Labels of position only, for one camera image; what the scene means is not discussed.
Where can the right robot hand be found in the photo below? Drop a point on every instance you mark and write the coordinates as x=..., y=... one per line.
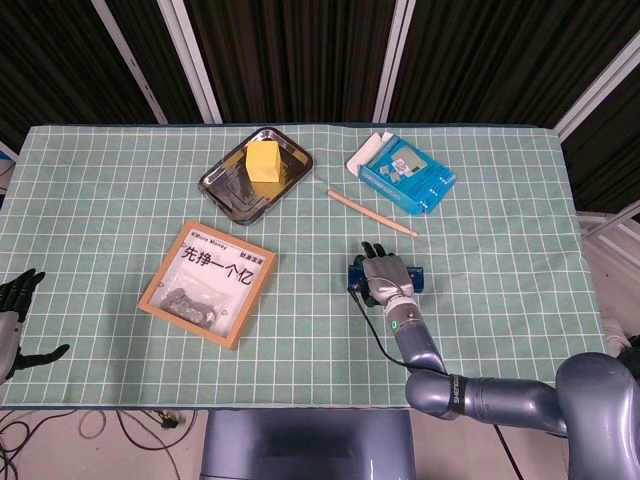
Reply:
x=387, y=277

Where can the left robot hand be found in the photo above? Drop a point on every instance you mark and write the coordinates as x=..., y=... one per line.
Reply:
x=7, y=340

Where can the dark blue glasses case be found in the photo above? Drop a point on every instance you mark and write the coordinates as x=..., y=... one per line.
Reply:
x=417, y=280

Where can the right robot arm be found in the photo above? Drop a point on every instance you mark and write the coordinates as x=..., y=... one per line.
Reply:
x=500, y=395

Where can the wooden stick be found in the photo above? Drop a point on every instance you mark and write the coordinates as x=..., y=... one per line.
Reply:
x=370, y=211

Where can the green checked tablecloth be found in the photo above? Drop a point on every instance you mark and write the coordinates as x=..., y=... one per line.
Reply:
x=320, y=325

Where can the blue cardboard box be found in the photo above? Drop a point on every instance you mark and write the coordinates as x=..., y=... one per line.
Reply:
x=405, y=185

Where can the yellow block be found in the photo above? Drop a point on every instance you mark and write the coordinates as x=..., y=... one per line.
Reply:
x=262, y=162

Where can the dark metal tray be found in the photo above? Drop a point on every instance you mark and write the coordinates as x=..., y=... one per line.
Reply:
x=230, y=190

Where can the blue grey robot torso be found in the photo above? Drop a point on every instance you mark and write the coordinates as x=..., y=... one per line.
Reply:
x=310, y=450

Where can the black pleated screen panel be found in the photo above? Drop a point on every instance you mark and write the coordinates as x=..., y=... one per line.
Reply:
x=610, y=165
x=500, y=60
x=150, y=40
x=50, y=60
x=300, y=60

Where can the wooden frame coin box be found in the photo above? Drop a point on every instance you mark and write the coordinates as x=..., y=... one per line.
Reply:
x=210, y=280

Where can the aluminium frame rail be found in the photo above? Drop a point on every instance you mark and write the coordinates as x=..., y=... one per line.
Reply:
x=610, y=225

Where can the white double partition post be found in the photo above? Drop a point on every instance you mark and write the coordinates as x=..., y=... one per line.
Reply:
x=192, y=65

